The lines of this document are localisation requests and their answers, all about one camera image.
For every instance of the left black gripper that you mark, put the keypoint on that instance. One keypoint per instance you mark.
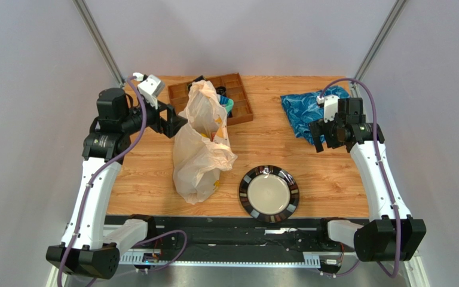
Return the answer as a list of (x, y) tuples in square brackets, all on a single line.
[(173, 123)]

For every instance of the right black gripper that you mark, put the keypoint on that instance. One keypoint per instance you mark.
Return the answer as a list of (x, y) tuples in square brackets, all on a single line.
[(329, 133)]

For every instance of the translucent white plastic bag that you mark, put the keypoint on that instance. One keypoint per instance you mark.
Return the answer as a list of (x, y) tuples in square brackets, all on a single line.
[(202, 148)]

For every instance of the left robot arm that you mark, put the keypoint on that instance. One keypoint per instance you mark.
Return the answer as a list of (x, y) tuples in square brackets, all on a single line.
[(84, 249)]

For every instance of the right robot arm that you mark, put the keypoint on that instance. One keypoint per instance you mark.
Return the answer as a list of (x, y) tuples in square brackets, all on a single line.
[(392, 233)]

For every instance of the brown wooden organizer tray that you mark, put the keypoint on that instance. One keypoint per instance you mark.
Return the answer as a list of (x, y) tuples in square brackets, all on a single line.
[(229, 85)]

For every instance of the blue patterned cloth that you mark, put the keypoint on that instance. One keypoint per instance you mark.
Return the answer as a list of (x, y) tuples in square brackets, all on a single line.
[(301, 109)]

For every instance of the teal white sock bundle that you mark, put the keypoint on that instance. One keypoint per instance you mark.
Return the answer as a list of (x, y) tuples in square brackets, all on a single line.
[(226, 103)]

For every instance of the black rimmed beige plate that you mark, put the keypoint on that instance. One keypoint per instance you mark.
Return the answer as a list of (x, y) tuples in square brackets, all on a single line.
[(269, 193)]

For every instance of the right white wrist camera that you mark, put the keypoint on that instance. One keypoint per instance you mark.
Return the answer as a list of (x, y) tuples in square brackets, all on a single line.
[(330, 106)]

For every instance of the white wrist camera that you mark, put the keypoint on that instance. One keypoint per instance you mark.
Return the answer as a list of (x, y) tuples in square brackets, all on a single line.
[(149, 87), (330, 106)]

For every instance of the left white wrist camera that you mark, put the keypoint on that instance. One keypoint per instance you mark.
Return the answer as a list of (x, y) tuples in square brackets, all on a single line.
[(149, 87)]

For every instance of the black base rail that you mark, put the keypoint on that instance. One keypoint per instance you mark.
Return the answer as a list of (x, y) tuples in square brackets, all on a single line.
[(205, 241)]

